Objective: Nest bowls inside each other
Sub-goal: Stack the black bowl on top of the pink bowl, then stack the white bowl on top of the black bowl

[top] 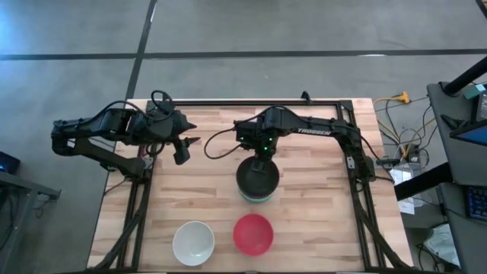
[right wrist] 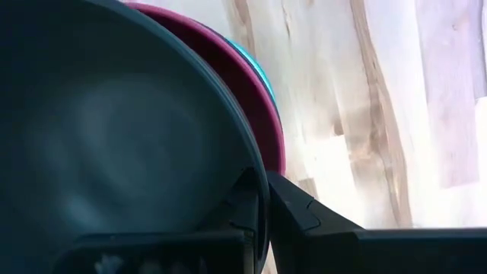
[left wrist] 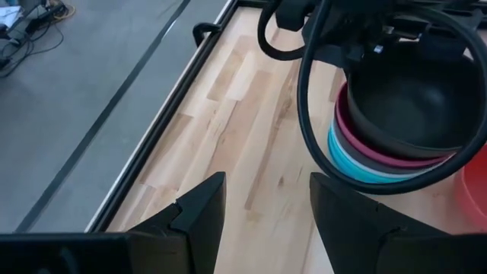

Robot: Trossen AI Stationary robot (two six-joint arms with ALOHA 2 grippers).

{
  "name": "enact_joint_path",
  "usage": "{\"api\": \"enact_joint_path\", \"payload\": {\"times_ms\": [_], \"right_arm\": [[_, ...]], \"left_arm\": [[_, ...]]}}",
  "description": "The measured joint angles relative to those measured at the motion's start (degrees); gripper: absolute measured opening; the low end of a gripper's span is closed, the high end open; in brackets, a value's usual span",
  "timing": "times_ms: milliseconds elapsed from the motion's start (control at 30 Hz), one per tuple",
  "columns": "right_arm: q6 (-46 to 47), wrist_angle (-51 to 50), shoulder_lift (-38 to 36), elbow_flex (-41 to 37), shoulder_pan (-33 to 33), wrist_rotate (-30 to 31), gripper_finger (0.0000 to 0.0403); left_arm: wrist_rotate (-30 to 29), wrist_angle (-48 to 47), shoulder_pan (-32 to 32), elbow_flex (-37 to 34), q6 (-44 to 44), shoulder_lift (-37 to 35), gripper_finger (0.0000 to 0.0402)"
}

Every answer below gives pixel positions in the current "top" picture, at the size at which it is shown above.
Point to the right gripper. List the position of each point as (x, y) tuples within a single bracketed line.
[(255, 137)]

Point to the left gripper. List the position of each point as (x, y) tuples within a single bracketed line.
[(163, 127)]

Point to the black bowl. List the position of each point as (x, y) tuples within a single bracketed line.
[(245, 182)]

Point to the teal bowl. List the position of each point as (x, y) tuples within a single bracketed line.
[(256, 201)]

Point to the red bowl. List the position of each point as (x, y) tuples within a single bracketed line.
[(252, 234)]

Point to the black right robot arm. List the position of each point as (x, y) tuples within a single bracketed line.
[(316, 127)]

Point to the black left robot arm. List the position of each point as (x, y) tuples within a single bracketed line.
[(99, 125)]

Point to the black table clamp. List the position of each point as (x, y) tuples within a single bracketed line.
[(304, 96)]

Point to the white paper sheet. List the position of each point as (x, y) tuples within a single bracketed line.
[(403, 178), (406, 207)]

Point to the black side table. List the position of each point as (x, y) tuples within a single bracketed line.
[(23, 186)]

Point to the black device blue light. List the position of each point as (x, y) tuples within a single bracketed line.
[(9, 163)]

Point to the white plastic bag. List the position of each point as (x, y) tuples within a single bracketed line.
[(441, 243)]

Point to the black angular desk object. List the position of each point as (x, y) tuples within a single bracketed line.
[(452, 122)]

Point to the blue screen monitor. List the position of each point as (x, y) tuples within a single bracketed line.
[(473, 136)]

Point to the backlit keyboard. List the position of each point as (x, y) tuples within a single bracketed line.
[(477, 203)]

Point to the black desk pole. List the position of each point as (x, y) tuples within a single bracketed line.
[(466, 78)]

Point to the teal box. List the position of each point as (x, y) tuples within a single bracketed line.
[(475, 91)]

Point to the silver metal bracket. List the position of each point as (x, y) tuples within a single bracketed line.
[(351, 163)]

